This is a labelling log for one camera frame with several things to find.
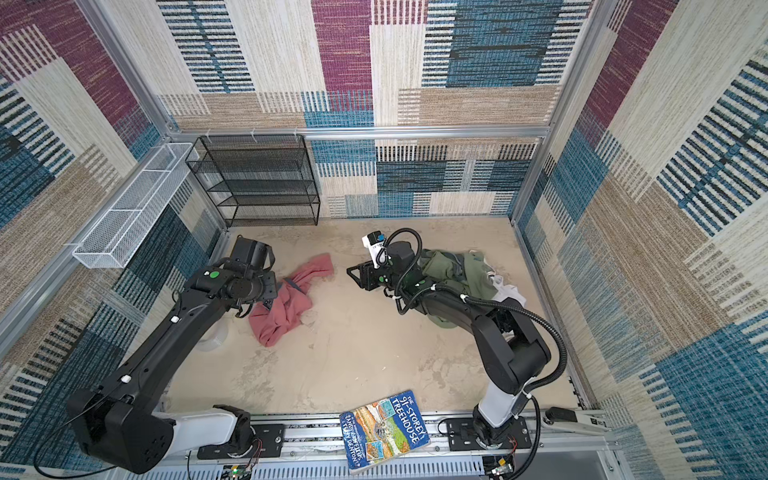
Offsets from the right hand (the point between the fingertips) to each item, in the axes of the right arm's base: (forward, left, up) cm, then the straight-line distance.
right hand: (354, 272), depth 85 cm
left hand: (-5, +22, +4) cm, 23 cm away
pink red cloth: (-10, +23, -11) cm, 27 cm away
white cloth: (+1, -47, -14) cm, 49 cm away
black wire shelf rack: (+40, +36, +2) cm, 54 cm away
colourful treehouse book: (-37, -7, -14) cm, 40 cm away
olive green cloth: (+4, -34, -7) cm, 35 cm away
